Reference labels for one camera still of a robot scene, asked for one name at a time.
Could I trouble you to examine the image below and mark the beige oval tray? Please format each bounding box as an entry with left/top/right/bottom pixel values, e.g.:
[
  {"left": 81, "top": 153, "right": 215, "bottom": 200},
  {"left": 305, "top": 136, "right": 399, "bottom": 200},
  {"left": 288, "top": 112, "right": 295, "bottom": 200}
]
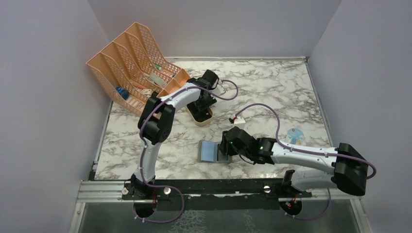
[{"left": 186, "top": 105, "right": 214, "bottom": 127}]

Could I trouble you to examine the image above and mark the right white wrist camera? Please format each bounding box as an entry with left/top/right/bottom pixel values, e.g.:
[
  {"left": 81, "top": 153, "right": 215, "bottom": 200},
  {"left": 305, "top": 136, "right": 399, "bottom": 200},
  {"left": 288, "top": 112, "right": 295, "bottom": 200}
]
[{"left": 229, "top": 116, "right": 245, "bottom": 125}]

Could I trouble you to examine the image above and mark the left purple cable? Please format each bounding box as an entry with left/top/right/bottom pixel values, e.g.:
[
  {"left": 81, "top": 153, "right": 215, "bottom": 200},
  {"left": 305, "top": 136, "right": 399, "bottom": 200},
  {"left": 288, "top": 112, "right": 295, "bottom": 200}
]
[{"left": 133, "top": 80, "right": 240, "bottom": 224}]

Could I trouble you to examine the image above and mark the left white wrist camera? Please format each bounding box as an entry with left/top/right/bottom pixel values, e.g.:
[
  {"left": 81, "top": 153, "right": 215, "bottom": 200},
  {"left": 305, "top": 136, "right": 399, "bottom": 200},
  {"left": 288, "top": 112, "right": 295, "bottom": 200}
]
[{"left": 212, "top": 83, "right": 226, "bottom": 96}]

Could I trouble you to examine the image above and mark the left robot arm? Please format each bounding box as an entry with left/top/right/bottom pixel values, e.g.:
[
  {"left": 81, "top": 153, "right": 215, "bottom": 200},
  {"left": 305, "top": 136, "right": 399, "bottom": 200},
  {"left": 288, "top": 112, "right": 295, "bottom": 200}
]
[{"left": 130, "top": 69, "right": 219, "bottom": 200}]

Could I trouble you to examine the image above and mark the purple cable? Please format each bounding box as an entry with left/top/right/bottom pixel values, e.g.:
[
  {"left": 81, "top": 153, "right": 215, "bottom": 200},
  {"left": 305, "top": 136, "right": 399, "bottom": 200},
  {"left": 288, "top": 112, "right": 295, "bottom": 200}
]
[
  {"left": 133, "top": 80, "right": 240, "bottom": 224},
  {"left": 227, "top": 103, "right": 377, "bottom": 221}
]

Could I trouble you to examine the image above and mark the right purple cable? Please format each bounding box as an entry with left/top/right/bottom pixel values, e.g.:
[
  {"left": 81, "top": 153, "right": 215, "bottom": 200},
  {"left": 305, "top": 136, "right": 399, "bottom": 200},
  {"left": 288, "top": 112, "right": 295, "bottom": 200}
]
[{"left": 227, "top": 103, "right": 377, "bottom": 221}]

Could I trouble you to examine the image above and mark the orange plastic file organizer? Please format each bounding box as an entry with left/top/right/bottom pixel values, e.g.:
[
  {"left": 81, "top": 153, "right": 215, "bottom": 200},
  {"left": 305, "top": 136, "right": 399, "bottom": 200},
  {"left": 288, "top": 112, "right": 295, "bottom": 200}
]
[{"left": 86, "top": 22, "right": 190, "bottom": 116}]

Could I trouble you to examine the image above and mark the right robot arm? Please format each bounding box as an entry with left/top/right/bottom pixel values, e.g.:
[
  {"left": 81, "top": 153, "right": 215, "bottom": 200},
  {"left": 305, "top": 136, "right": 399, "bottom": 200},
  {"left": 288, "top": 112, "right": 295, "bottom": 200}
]
[{"left": 218, "top": 127, "right": 369, "bottom": 198}]

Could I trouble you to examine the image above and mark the green capped marker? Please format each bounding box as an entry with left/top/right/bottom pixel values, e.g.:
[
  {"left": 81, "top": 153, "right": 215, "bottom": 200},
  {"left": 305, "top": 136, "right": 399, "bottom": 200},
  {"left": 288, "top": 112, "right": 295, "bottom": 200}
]
[{"left": 154, "top": 64, "right": 163, "bottom": 71}]

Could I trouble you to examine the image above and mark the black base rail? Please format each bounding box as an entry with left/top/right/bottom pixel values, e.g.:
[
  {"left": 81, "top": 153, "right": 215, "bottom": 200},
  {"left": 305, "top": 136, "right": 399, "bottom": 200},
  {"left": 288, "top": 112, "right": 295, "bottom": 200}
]
[{"left": 121, "top": 178, "right": 312, "bottom": 215}]

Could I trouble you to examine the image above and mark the grey leather card holder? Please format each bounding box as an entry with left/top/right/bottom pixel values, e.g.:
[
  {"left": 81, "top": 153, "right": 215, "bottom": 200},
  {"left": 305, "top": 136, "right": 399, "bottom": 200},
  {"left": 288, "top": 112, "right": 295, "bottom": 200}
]
[{"left": 198, "top": 140, "right": 232, "bottom": 164}]

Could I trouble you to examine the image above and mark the white tube in organizer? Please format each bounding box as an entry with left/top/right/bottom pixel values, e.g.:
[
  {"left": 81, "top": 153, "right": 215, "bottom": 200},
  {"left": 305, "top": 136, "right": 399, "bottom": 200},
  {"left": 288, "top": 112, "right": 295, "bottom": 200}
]
[{"left": 143, "top": 73, "right": 167, "bottom": 88}]

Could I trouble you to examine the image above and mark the blue item in organizer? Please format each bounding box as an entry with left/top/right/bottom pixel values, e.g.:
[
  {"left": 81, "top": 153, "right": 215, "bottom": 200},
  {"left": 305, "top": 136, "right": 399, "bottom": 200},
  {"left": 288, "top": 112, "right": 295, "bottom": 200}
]
[{"left": 115, "top": 86, "right": 130, "bottom": 100}]

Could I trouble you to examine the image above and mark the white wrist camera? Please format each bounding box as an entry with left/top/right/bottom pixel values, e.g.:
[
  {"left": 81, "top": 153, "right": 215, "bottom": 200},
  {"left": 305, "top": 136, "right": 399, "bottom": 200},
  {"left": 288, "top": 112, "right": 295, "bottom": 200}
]
[
  {"left": 212, "top": 83, "right": 226, "bottom": 96},
  {"left": 229, "top": 116, "right": 245, "bottom": 125}
]

